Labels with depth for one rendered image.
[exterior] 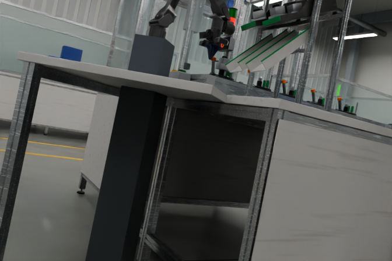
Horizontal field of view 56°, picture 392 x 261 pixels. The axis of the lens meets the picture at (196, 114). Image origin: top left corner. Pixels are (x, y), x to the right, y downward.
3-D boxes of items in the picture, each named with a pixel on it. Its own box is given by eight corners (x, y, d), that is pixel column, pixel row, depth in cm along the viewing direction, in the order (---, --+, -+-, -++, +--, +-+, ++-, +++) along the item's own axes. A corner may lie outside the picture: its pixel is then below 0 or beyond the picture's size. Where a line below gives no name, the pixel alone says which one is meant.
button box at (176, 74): (176, 83, 175) (178, 70, 175) (158, 82, 193) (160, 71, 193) (189, 86, 179) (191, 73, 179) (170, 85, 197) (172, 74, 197)
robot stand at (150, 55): (125, 78, 159) (135, 33, 159) (138, 83, 173) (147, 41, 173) (155, 84, 155) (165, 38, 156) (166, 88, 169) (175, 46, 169)
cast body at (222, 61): (219, 68, 186) (222, 55, 186) (214, 69, 190) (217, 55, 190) (233, 72, 190) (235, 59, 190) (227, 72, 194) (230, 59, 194)
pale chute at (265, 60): (266, 70, 143) (261, 60, 141) (250, 72, 155) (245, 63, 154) (318, 34, 150) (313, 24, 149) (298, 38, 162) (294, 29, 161)
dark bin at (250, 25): (255, 26, 157) (252, 9, 156) (241, 31, 169) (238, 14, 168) (310, 16, 166) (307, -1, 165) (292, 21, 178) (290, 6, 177)
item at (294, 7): (292, 19, 151) (289, 2, 150) (286, 21, 155) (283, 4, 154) (309, 16, 153) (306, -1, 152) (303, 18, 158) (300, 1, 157)
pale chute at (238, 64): (242, 71, 155) (238, 62, 154) (229, 73, 168) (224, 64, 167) (291, 37, 163) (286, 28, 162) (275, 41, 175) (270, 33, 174)
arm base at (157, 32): (146, 36, 162) (149, 23, 162) (151, 41, 168) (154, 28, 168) (160, 39, 160) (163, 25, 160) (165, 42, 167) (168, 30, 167)
